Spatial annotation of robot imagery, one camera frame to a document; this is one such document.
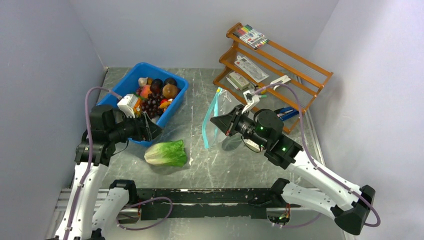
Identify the garlic bulb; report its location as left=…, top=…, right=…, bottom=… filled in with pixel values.
left=137, top=77, right=148, bottom=88

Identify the orange yellow corn piece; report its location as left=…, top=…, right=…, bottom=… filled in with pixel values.
left=159, top=99, right=173, bottom=111

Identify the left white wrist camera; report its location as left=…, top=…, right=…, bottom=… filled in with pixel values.
left=117, top=93, right=142, bottom=118

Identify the purple grapes bunch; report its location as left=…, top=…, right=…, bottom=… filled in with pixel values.
left=141, top=93, right=167, bottom=119

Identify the pack of coloured markers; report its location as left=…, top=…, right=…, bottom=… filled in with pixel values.
left=232, top=24, right=270, bottom=50

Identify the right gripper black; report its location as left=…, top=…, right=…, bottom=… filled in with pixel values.
left=210, top=104, right=269, bottom=149

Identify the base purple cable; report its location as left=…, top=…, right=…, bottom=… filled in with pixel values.
left=115, top=196, right=174, bottom=232
left=271, top=213, right=322, bottom=230

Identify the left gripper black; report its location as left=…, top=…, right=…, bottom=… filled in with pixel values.
left=108, top=110, right=164, bottom=144

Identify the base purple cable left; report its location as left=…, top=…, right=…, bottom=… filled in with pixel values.
left=115, top=196, right=174, bottom=232

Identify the clear zip top bag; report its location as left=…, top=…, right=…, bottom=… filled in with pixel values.
left=201, top=87, right=244, bottom=152

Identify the white stapler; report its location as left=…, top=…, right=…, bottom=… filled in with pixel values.
left=270, top=75, right=292, bottom=91

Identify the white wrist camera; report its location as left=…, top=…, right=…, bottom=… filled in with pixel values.
left=242, top=89, right=260, bottom=114
left=117, top=93, right=142, bottom=118

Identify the dark mangosteen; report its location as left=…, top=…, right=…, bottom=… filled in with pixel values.
left=150, top=78, right=164, bottom=94

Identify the green napa cabbage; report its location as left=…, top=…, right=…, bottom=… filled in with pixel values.
left=144, top=139, right=188, bottom=167

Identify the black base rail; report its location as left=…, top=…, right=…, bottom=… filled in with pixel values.
left=137, top=188, right=287, bottom=221

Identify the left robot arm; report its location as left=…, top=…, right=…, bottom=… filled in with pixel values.
left=53, top=104, right=163, bottom=240

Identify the pink peach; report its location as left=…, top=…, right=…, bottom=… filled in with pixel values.
left=140, top=84, right=152, bottom=99

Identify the blue stapler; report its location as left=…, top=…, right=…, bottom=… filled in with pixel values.
left=274, top=106, right=299, bottom=121

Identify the orange wooden shelf rack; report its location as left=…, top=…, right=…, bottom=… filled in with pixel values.
left=213, top=22, right=333, bottom=114

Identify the green white box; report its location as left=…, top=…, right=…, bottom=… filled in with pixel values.
left=228, top=71, right=250, bottom=91

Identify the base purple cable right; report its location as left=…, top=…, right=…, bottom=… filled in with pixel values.
left=271, top=213, right=322, bottom=230

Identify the blue plastic bin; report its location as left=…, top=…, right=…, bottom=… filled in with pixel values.
left=112, top=62, right=189, bottom=147

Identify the dark plum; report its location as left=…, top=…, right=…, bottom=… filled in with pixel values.
left=164, top=77, right=178, bottom=86

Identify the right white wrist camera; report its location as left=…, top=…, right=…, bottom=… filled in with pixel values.
left=242, top=89, right=260, bottom=114

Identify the packaged item in blister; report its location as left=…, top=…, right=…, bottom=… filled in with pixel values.
left=234, top=55, right=269, bottom=83

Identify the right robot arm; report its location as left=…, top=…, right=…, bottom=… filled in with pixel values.
left=210, top=104, right=376, bottom=236

